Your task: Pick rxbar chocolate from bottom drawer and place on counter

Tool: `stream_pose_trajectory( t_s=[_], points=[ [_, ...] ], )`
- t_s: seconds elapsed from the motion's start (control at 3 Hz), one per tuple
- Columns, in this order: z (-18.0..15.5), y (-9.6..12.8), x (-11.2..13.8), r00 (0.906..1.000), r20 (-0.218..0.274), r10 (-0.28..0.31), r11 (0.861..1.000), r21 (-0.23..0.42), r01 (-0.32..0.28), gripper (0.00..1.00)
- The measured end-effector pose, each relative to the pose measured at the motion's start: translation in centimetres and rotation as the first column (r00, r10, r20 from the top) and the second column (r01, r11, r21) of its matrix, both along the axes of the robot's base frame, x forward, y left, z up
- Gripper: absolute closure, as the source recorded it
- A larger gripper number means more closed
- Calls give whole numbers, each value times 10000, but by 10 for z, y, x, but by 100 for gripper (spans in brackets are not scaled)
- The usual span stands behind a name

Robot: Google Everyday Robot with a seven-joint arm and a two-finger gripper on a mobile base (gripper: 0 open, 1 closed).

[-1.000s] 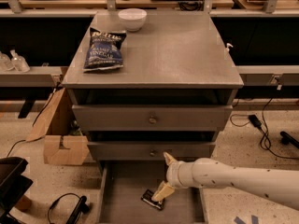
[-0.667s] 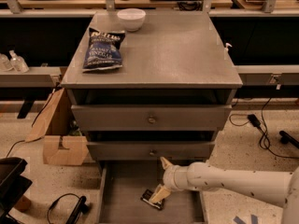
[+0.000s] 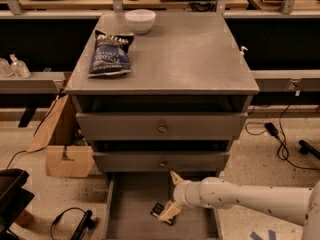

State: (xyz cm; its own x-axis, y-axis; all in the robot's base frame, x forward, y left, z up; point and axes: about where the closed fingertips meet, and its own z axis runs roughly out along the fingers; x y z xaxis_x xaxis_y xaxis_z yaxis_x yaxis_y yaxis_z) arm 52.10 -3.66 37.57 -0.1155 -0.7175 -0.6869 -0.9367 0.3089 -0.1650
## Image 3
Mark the cardboard box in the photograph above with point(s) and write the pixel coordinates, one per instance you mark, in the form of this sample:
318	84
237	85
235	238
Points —
57	136

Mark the black chair leg right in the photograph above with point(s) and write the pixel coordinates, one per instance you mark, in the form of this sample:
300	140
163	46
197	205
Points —
307	148

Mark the rxbar chocolate bar wrapper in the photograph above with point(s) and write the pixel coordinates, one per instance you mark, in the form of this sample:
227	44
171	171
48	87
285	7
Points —
156	211

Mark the blue kettle chips bag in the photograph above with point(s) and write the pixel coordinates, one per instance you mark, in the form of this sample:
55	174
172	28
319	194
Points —
110	55

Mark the grey top drawer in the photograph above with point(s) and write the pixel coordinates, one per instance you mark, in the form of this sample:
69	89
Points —
161	126

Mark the black power adapter with cable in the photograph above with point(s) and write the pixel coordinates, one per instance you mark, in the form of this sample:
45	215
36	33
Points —
279	135

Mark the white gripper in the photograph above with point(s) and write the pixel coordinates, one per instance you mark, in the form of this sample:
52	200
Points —
182	193

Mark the grey drawer cabinet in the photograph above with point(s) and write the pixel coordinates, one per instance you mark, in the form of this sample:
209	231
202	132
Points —
187	63

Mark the clear sanitizer bottle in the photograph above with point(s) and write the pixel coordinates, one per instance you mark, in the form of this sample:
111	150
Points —
19	67
5	68

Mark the black chair base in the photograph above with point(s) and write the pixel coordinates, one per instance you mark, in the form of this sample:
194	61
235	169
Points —
13	199

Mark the white ceramic bowl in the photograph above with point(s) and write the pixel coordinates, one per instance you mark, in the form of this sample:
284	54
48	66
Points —
140	21

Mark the small white pump bottle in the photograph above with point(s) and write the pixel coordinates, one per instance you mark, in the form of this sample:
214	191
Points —
243	51

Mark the grey middle drawer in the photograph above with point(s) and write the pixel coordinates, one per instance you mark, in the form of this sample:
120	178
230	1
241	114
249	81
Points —
160	161

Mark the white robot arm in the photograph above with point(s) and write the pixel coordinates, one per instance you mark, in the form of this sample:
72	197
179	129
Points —
297	205

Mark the grey open bottom drawer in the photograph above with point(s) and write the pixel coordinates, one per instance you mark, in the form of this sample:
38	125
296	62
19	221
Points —
131	198

